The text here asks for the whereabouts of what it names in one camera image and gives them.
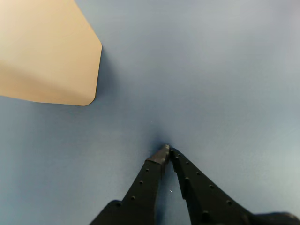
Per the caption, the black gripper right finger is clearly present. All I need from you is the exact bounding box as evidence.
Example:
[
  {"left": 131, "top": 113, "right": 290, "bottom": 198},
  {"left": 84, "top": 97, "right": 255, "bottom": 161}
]
[{"left": 170, "top": 149, "right": 258, "bottom": 225}]

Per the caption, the beige square box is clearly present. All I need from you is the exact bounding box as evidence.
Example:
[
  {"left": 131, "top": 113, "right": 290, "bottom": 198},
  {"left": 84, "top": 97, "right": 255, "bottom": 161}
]
[{"left": 0, "top": 0, "right": 103, "bottom": 106}]

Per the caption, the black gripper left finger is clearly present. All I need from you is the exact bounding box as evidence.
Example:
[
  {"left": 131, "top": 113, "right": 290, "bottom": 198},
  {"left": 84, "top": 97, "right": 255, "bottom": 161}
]
[{"left": 90, "top": 144, "right": 171, "bottom": 225}]

